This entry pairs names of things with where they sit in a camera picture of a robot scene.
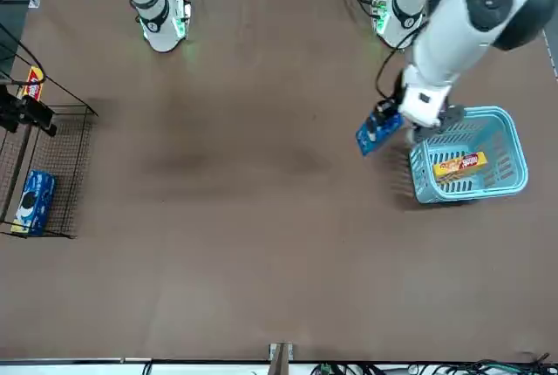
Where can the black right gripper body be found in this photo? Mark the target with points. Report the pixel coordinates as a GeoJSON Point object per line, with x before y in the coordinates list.
{"type": "Point", "coordinates": [8, 109]}

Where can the small blue cookie box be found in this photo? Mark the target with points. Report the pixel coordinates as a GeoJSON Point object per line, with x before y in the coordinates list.
{"type": "Point", "coordinates": [375, 137]}

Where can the yellow wafer box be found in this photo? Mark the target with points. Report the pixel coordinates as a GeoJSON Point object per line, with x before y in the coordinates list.
{"type": "Point", "coordinates": [462, 163]}

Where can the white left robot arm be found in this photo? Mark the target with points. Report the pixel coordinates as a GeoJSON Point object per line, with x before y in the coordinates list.
{"type": "Point", "coordinates": [453, 43]}

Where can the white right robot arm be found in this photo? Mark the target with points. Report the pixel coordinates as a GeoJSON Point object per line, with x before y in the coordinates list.
{"type": "Point", "coordinates": [161, 22]}

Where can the yellow red snack box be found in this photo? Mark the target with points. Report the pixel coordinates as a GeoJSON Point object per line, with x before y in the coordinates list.
{"type": "Point", "coordinates": [34, 85]}

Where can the light blue plastic basket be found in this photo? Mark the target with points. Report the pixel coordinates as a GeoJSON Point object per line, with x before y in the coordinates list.
{"type": "Point", "coordinates": [471, 195]}

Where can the blue cookie box yellow end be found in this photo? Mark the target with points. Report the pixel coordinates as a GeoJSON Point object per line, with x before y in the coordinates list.
{"type": "Point", "coordinates": [35, 200]}

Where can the grey aluminium post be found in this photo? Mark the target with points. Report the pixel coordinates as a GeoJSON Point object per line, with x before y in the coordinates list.
{"type": "Point", "coordinates": [281, 362]}

